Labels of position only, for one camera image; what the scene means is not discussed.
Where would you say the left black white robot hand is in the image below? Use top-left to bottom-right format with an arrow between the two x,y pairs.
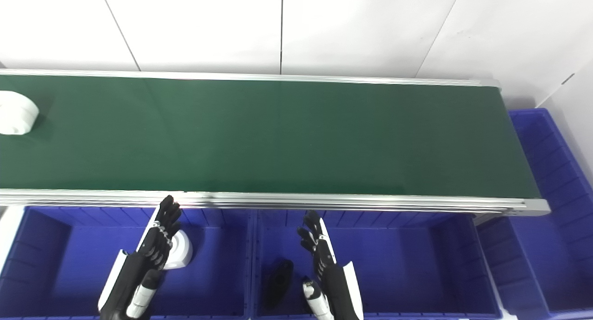
98,195 -> 182,320

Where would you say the white curved plastic part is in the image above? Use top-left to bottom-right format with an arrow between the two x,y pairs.
162,228 -> 193,270
0,91 -> 39,136

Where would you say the blue plastic bin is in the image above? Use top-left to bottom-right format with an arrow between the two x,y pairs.
250,209 -> 504,320
477,108 -> 593,320
0,205 -> 254,320

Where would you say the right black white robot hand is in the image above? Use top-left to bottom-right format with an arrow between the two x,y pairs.
296,210 -> 365,320

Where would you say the green conveyor belt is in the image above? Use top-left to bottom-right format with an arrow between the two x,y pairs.
0,69 -> 551,217
0,75 -> 542,199

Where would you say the black plastic part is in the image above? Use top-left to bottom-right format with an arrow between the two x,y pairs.
265,259 -> 294,309

